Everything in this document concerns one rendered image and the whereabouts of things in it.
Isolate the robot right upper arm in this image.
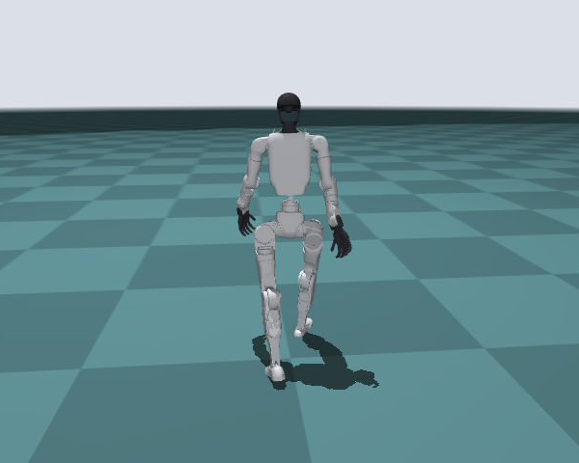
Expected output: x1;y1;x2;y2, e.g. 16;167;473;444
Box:
310;135;333;191

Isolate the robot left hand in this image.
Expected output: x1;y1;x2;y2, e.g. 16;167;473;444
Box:
236;207;256;236

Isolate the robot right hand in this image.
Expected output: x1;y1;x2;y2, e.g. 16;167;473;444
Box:
330;215;352;258

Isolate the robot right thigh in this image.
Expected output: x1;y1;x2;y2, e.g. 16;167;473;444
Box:
297;220;323;289

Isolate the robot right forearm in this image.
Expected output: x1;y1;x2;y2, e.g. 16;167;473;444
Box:
323;176;342;227

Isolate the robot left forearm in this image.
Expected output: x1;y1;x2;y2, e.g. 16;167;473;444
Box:
236;175;254;214

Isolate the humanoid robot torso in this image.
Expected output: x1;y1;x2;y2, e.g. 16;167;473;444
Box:
267;128;312;239

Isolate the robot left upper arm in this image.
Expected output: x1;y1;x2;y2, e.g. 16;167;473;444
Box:
245;137;268;189

